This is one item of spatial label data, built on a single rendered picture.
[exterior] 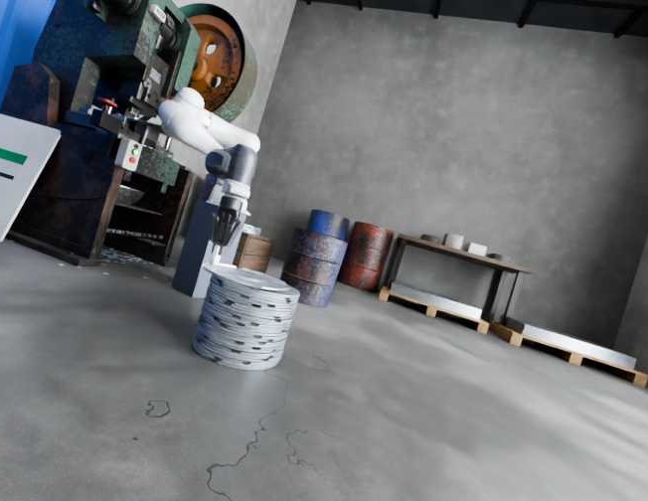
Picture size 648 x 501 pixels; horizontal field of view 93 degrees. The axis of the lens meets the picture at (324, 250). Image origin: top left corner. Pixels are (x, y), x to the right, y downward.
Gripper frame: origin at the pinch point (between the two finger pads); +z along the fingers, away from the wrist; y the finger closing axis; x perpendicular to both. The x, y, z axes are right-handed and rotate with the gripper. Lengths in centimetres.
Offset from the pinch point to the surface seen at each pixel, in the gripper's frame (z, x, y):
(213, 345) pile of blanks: 22.8, 14.7, -17.1
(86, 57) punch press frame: -73, -24, 125
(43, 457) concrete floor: 27, 59, -22
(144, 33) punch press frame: -92, -27, 96
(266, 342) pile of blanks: 19.3, 6.4, -29.3
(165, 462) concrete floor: 27, 49, -35
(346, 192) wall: -105, -377, 61
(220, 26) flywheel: -135, -78, 99
